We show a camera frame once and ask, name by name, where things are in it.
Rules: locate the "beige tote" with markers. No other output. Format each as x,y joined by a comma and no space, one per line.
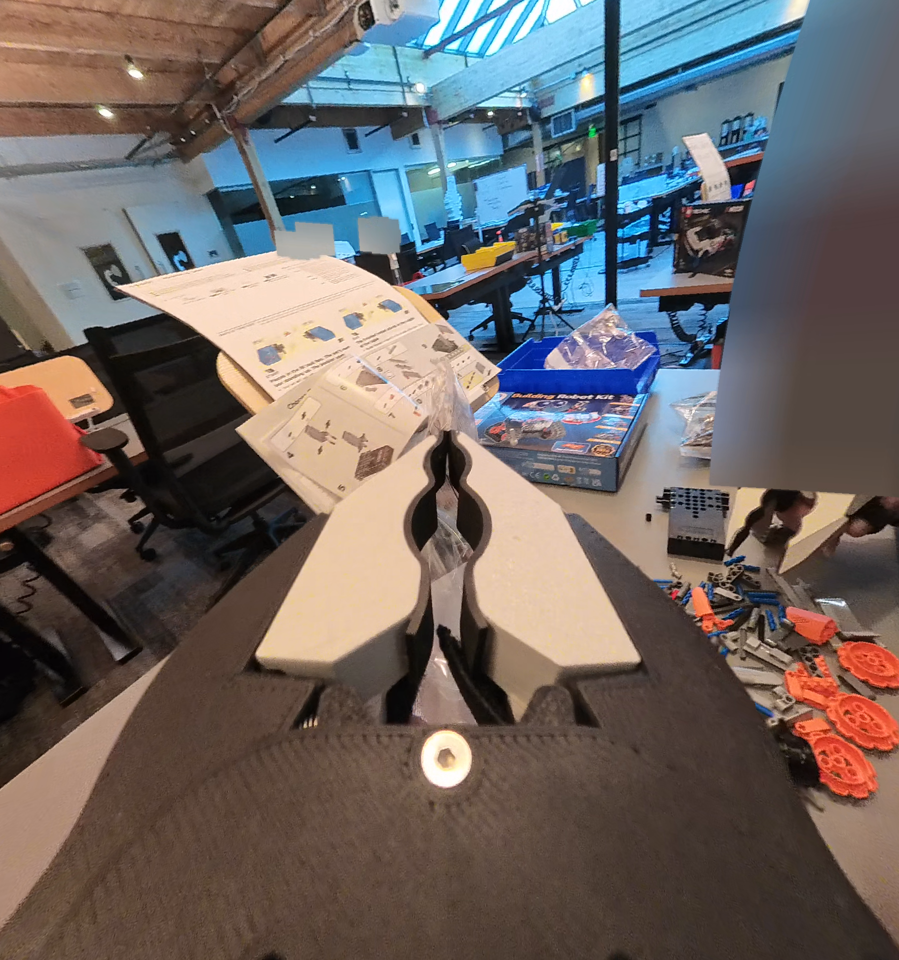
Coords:
44,379

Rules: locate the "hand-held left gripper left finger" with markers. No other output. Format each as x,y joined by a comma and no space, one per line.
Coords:
344,600

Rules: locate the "wooden background desk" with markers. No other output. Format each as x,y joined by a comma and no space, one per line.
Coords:
464,281
682,289
14,525

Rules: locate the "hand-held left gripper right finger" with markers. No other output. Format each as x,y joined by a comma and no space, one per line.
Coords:
554,600

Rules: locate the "yellow plastic bin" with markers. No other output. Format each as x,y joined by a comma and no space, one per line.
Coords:
487,259

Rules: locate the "white ceiling projector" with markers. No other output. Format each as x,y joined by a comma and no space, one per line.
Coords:
389,11

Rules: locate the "orange tote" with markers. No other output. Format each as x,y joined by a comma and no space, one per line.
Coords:
22,457

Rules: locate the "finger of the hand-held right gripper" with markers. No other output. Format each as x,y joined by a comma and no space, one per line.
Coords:
813,544
776,514

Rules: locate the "blue plastic bin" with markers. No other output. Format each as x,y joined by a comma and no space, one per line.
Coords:
524,369

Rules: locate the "clear bag of grey pieces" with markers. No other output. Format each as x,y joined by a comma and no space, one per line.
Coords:
442,397

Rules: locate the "black mesh office chair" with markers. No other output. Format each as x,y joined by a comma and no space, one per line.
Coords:
172,405

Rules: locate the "blue cardboard toy box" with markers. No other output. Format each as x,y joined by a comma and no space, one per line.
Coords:
562,469

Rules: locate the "black steel column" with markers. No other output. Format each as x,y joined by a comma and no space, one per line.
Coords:
611,150

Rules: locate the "black printed cardboard box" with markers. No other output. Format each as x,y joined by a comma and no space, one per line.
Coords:
708,236

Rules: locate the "clear bag of dark pieces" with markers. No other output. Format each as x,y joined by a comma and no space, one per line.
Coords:
695,431

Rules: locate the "pile of small building pieces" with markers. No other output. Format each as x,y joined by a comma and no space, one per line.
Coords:
749,645

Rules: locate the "white folded paper sign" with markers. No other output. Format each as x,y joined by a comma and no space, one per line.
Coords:
708,169

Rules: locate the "black wall poster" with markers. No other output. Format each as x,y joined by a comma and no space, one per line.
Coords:
108,270
176,251

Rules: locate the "white instruction booklet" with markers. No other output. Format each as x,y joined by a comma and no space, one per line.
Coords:
269,315

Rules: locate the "black camera tripod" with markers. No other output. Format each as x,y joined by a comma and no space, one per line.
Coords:
543,247

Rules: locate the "purple tinted clear bag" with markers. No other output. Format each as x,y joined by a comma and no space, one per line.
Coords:
599,341

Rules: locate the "black plastic wheel rim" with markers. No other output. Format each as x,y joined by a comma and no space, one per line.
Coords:
794,754

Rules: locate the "white whiteboard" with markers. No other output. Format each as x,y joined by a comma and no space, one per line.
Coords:
502,195

